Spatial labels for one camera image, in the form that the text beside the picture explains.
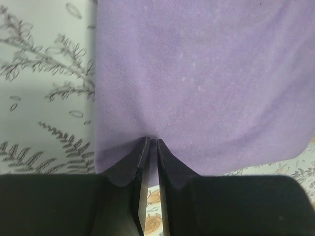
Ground purple t shirt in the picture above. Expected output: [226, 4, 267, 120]
[94, 0, 315, 175]

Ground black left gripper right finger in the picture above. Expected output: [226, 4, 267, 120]
[157, 140, 315, 236]

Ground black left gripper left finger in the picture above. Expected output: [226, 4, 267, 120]
[0, 137, 150, 236]

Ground floral patterned table mat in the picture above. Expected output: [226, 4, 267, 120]
[0, 0, 315, 236]

